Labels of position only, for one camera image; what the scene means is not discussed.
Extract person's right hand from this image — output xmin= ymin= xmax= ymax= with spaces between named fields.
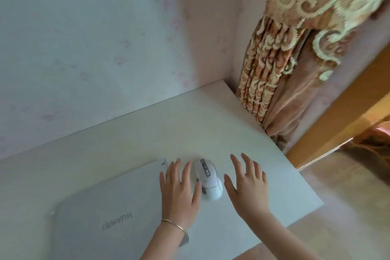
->
xmin=224 ymin=153 xmax=270 ymax=220

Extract person's left hand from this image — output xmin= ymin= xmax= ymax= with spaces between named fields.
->
xmin=159 ymin=158 xmax=202 ymax=230

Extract person's right forearm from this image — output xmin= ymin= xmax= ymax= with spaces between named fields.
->
xmin=242 ymin=212 xmax=324 ymax=260

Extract person's left forearm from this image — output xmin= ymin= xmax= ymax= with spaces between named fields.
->
xmin=138 ymin=222 xmax=188 ymax=260

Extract white computer mouse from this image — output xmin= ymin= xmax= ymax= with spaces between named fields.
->
xmin=195 ymin=158 xmax=224 ymax=201

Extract silver closed laptop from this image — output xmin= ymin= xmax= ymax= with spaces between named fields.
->
xmin=46 ymin=157 xmax=190 ymax=260

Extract orange pink bedding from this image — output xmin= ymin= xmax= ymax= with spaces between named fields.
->
xmin=352 ymin=126 xmax=390 ymax=154

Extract pink patterned curtain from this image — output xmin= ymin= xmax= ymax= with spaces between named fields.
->
xmin=237 ymin=0 xmax=390 ymax=151

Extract thin gold bracelet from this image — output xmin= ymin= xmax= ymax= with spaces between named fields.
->
xmin=160 ymin=218 xmax=187 ymax=235

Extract wooden bed frame board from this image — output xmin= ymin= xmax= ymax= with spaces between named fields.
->
xmin=285 ymin=52 xmax=390 ymax=172

